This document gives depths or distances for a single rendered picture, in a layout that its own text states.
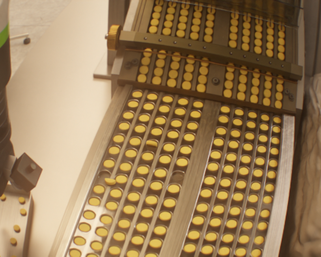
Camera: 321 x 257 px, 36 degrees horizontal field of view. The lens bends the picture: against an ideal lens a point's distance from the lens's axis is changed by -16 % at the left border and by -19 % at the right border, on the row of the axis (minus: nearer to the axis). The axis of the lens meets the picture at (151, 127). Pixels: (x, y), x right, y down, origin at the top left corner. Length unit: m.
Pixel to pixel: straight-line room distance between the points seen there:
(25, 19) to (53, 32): 1.82
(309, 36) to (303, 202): 0.48
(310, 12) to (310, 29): 0.04
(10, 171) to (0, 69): 0.14
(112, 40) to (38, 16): 2.27
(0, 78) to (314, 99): 0.40
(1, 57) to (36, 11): 2.49
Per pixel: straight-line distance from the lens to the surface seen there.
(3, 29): 0.49
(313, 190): 0.55
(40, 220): 0.72
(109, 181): 0.55
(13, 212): 0.73
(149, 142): 0.59
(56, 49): 1.04
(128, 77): 0.67
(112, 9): 0.90
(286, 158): 0.59
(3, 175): 0.61
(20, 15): 2.98
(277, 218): 0.53
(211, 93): 0.66
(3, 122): 0.56
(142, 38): 0.66
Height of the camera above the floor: 1.35
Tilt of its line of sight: 41 degrees down
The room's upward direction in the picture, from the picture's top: 1 degrees clockwise
